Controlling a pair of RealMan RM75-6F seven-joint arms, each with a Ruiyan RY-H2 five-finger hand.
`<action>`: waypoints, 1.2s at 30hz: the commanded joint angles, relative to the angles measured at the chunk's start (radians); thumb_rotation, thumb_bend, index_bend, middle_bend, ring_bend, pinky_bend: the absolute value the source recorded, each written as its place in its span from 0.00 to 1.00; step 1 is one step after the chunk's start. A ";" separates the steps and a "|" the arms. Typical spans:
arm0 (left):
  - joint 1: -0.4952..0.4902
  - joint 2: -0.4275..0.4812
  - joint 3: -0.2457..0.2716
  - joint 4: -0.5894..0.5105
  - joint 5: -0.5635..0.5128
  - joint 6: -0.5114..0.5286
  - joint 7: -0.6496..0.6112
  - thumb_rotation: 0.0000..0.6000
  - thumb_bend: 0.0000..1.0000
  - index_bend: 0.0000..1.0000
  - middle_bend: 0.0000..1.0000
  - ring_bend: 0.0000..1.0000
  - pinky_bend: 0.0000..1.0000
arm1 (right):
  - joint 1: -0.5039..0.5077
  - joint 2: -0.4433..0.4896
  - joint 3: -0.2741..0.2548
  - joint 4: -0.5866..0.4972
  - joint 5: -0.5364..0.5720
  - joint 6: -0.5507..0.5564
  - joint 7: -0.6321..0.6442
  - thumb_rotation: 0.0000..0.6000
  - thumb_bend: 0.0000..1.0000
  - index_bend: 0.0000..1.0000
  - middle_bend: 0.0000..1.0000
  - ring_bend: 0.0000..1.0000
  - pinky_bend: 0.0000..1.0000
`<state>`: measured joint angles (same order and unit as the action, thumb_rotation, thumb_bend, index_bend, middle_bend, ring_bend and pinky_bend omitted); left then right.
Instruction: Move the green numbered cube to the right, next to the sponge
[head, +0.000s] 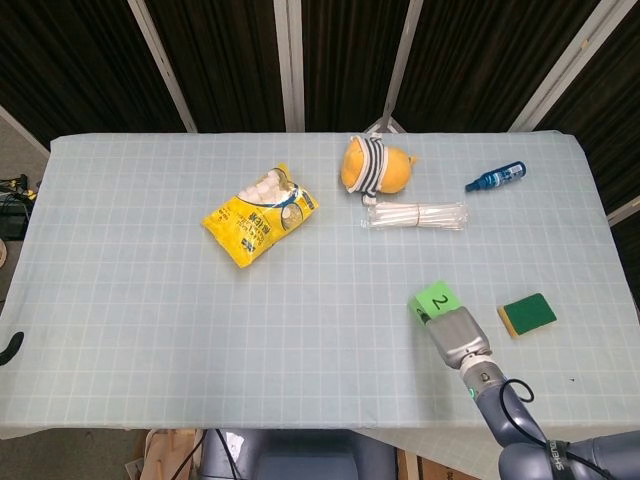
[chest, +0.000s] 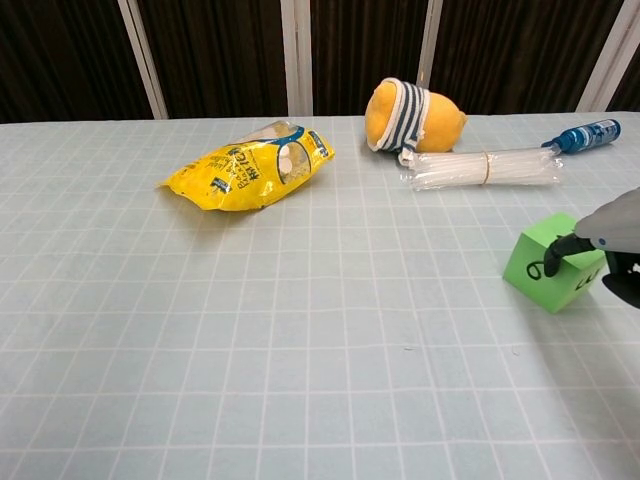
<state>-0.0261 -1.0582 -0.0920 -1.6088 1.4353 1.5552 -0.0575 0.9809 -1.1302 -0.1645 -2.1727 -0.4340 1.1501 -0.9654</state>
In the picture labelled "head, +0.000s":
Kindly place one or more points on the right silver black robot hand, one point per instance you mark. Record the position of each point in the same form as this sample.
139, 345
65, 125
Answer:
457, 337

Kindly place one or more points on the green cube with black numbers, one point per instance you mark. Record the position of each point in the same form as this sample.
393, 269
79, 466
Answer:
440, 297

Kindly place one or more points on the light blue grid tablecloth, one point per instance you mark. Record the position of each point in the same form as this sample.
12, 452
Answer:
200, 325

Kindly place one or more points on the green and yellow sponge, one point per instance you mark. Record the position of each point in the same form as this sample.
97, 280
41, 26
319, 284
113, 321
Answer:
532, 311

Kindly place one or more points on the bundle of clear wrapped straws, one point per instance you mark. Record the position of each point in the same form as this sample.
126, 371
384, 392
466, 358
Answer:
415, 216

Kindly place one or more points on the brown cardboard box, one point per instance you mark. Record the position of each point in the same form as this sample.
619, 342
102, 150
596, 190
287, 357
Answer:
440, 467

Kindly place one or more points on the yellow plush toy striped shirt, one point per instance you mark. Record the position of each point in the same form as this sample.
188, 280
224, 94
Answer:
392, 172

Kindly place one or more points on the grey robot torso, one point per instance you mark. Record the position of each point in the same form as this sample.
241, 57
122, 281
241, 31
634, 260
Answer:
300, 455

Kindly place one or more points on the yellow snack bag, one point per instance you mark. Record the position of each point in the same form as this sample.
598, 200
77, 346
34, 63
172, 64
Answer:
255, 225

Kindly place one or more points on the dark ribbed partition panel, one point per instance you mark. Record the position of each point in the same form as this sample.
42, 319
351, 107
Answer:
610, 100
490, 60
350, 60
75, 60
225, 60

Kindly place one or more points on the white partition frame post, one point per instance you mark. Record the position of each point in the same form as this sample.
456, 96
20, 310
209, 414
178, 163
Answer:
290, 65
162, 65
402, 65
565, 65

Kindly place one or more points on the light wooden frame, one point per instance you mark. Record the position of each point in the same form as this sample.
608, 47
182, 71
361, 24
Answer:
165, 455

